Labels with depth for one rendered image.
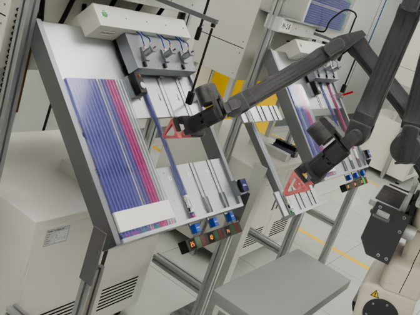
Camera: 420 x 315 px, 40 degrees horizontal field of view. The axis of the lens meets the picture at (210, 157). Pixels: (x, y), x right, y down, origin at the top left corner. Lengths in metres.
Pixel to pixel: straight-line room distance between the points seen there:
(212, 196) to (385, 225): 0.65
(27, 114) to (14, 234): 2.06
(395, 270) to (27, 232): 1.12
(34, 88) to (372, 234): 2.69
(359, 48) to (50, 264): 1.24
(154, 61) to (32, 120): 2.07
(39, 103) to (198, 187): 2.14
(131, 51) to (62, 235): 0.65
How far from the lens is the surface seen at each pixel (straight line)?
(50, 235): 1.93
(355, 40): 1.93
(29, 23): 1.80
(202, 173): 2.06
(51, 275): 2.05
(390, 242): 1.71
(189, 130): 1.83
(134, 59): 1.95
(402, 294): 1.78
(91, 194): 1.66
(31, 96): 3.90
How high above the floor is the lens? 1.50
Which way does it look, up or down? 18 degrees down
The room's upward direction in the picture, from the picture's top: 19 degrees clockwise
